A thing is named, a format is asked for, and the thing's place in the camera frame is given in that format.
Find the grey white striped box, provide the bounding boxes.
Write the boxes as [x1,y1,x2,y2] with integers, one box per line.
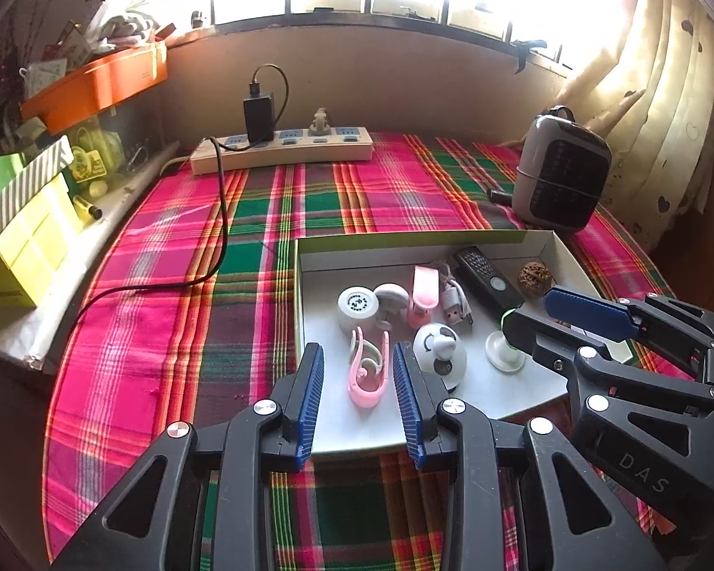
[0,135,75,268]

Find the pink green plaid tablecloth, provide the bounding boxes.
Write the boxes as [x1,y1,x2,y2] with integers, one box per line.
[44,131,679,571]

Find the black remote control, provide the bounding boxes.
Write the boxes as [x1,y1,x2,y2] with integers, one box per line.
[452,246,521,317]

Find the pink forked clip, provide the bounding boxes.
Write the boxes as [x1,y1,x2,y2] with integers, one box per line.
[347,326,392,409]

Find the black window latch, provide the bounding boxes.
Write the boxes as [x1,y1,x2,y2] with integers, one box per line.
[512,39,548,75]

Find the white usb cable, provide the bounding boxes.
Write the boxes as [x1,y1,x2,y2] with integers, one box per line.
[436,258,476,327]

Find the white side shelf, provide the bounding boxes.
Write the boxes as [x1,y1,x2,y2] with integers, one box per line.
[0,143,179,375]

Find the clear jar yellow label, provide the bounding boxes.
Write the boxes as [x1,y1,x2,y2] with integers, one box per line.
[65,125,126,182]

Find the beige power strip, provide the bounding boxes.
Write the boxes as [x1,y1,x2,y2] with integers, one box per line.
[189,126,375,176]

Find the orange tray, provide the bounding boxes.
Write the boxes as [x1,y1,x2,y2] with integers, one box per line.
[19,41,169,135]

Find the black charging cable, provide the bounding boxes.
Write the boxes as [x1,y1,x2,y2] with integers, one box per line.
[74,63,290,325]

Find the green-topped white mushroom gadget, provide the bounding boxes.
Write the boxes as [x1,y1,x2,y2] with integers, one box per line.
[485,308,527,374]

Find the cream heart-print curtain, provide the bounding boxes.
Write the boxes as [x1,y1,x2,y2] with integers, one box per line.
[556,0,714,251]

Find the paper cards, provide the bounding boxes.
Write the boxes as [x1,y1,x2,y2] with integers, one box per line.
[24,20,96,96]

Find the white round panda gadget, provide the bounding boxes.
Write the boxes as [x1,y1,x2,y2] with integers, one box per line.
[412,322,470,394]

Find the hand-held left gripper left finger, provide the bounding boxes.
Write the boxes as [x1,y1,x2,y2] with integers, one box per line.
[50,342,325,571]

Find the black charger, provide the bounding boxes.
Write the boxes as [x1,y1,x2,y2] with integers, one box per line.
[243,94,275,142]

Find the yellow-green box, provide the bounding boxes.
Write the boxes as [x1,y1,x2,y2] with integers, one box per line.
[0,175,84,309]

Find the green white cardboard box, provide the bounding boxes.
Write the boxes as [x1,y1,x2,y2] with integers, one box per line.
[291,229,608,459]

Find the red flower branches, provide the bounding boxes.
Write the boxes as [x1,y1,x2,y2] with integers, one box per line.
[0,0,54,108]

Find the white plastic bag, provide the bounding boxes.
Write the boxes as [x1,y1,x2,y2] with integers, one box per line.
[89,0,161,49]

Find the small white mushroom-shaped gadget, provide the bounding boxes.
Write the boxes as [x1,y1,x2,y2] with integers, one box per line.
[374,282,411,328]

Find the white round perforated disc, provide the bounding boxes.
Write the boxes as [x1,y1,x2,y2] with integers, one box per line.
[337,286,383,335]

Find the pink case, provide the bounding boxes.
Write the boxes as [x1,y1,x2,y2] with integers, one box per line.
[407,266,440,329]

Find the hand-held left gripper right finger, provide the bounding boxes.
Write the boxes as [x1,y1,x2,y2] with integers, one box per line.
[393,342,670,571]

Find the brown walnut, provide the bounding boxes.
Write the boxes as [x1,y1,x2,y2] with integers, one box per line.
[516,262,553,294]

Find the grey space heater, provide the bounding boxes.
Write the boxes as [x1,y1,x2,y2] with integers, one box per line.
[512,106,613,233]

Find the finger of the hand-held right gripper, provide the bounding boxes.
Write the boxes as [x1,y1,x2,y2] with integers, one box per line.
[503,308,714,465]
[543,286,714,394]

